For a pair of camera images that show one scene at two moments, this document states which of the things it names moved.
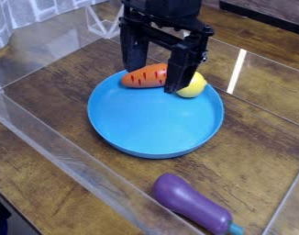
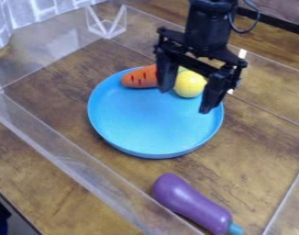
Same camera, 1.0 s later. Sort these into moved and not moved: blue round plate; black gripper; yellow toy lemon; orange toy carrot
Moved: black gripper
Not moved: yellow toy lemon; orange toy carrot; blue round plate
